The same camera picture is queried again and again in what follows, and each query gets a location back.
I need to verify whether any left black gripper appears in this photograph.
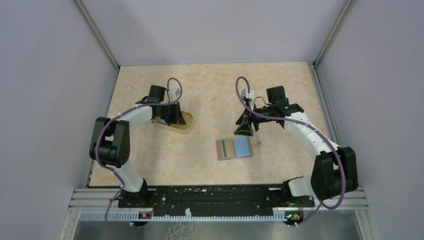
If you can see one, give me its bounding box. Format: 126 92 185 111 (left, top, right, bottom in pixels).
159 100 186 125

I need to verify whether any beige oval card tray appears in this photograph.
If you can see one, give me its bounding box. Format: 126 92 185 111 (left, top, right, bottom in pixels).
154 111 195 134

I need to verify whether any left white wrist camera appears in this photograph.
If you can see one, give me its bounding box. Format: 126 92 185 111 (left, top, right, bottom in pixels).
167 88 181 103

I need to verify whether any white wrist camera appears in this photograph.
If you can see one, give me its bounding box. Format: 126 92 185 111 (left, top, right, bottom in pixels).
167 88 181 103
241 89 256 110

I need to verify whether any purple cable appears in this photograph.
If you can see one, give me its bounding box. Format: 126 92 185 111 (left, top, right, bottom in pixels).
94 77 184 237
234 76 347 229

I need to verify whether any brown leather card holder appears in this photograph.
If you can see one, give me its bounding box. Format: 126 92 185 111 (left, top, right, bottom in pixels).
215 136 262 161

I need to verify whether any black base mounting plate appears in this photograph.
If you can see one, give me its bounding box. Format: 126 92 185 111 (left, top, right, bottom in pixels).
117 182 315 217

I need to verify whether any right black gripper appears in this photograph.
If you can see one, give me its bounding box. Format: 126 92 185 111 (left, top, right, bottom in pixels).
234 101 275 136

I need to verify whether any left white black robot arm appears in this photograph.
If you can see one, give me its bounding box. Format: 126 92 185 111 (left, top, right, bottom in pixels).
89 85 186 207

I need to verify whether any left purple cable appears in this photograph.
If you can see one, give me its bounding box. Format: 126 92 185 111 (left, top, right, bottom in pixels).
94 77 184 237

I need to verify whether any aluminium frame rail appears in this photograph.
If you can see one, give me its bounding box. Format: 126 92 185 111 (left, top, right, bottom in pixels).
67 187 369 211

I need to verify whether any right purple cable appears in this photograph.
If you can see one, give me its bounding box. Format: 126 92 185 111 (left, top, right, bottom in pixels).
234 76 347 229

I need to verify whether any left aluminium corner post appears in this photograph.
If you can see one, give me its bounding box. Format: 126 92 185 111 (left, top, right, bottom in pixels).
72 0 120 71

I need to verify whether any white slotted cable duct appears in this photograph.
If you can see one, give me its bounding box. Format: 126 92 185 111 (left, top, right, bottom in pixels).
79 210 288 222

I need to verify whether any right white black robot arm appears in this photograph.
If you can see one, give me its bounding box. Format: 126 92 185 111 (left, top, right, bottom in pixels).
234 86 358 206

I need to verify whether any right aluminium corner post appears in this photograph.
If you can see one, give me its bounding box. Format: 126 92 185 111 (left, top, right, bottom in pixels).
313 0 357 70

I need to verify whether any aluminium corner post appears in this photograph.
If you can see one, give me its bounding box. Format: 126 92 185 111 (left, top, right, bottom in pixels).
72 0 120 71
313 0 357 70

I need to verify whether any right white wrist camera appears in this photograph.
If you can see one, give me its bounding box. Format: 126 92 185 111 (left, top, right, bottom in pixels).
241 89 256 110

